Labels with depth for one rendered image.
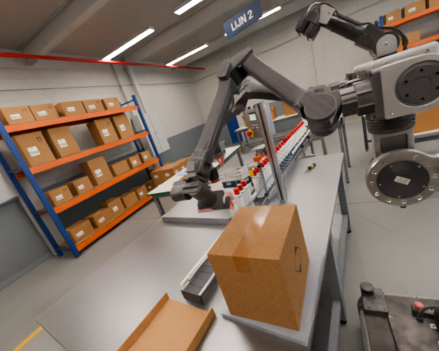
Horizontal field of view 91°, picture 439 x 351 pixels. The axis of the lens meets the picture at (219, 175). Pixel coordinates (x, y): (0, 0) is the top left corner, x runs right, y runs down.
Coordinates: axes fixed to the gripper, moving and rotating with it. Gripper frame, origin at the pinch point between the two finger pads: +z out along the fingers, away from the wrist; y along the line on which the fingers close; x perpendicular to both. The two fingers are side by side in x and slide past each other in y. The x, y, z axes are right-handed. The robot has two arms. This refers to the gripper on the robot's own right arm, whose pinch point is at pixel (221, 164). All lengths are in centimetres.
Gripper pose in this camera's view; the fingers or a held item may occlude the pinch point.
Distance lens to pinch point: 149.3
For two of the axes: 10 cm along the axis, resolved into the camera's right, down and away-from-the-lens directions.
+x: 8.2, -1.0, -5.7
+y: -4.9, 4.1, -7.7
